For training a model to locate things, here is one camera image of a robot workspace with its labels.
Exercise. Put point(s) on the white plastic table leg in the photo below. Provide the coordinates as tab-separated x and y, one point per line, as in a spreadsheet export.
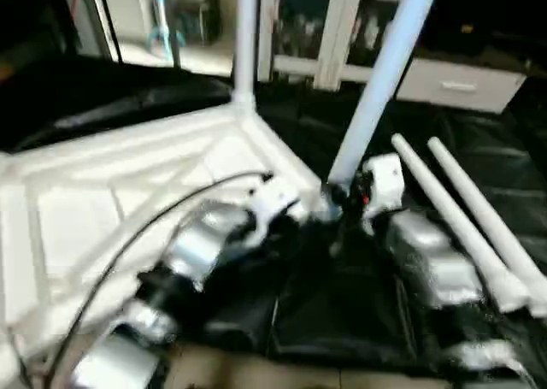
487	209
385	64
444	209
244	38

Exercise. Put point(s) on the white plastic table top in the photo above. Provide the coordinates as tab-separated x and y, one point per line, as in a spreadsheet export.
85	201

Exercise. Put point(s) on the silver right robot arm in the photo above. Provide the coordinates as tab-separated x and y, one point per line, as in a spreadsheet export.
436	269

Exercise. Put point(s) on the black mat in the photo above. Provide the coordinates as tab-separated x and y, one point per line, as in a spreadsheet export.
342	321

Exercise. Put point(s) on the white drawer unit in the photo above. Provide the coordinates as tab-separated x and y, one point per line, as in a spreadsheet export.
461	85

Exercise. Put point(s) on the white glass-door cabinet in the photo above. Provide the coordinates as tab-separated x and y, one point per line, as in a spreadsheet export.
299	26

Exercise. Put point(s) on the black box yellow label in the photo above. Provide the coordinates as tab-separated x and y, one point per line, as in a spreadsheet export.
470	13

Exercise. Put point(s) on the dark storage box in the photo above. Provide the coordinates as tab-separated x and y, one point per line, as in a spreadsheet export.
198	17

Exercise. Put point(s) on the light blue metal frame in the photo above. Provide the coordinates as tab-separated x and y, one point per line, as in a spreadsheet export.
164	13

